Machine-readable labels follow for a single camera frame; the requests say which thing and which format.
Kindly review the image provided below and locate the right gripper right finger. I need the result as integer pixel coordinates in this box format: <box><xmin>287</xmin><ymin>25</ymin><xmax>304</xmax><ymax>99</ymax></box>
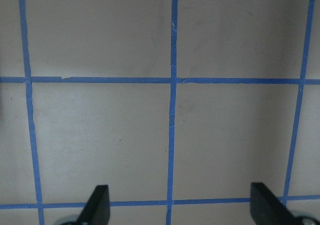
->
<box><xmin>250</xmin><ymin>182</ymin><xmax>300</xmax><ymax>225</ymax></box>

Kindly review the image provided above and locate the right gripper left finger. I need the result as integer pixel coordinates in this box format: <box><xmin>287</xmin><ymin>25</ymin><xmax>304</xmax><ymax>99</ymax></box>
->
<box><xmin>74</xmin><ymin>185</ymin><xmax>111</xmax><ymax>225</ymax></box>

